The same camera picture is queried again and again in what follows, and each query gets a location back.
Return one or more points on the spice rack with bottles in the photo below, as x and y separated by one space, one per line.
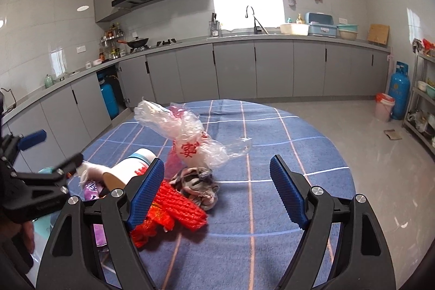
112 50

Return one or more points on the black wok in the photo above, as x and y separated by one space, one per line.
138 42

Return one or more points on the grey lower cabinets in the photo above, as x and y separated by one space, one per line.
272 69

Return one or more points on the blue cylinder in cabinet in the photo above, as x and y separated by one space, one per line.
109 99

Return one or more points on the white plastic basin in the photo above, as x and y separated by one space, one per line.
294 29

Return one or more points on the soap bottle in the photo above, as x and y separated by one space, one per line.
299 20

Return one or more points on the black kitchen faucet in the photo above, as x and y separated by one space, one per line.
257 28

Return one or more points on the white wall socket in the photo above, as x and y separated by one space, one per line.
81 49

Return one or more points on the red foam fruit net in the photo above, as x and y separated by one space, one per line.
180 208

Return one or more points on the utensil holder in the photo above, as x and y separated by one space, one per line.
214 30

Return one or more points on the blue dish box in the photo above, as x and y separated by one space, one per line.
321 26

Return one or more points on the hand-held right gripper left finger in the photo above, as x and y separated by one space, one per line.
146 196

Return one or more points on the wooden cutting board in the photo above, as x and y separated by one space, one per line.
379 34

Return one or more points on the cardboard piece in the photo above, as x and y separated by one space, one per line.
393 134

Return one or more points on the small white bowl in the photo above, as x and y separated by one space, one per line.
97 62

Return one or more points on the blue checked tablecloth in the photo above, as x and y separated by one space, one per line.
258 140

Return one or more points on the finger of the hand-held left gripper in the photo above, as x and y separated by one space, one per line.
51 176
32 138

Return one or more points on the gas stove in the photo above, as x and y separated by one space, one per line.
166 42

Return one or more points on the green plastic basin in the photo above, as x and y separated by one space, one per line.
347 33

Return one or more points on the person's left hand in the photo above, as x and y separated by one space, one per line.
28 235

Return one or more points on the white blue-striped paper cup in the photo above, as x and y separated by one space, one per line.
125 171

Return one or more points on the metal storage shelf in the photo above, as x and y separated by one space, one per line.
415 79

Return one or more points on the pink bucket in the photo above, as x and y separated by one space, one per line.
384 110

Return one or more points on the clear plastic bag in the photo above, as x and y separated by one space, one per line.
190 140

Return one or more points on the striped cloth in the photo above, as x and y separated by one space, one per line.
193 184

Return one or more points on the purple wrapper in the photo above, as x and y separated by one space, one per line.
91 190

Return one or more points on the blue gas cylinder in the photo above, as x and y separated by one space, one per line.
399 89

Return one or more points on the white tissue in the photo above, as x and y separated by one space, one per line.
91 171

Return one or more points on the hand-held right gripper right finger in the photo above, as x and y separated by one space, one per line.
289 195

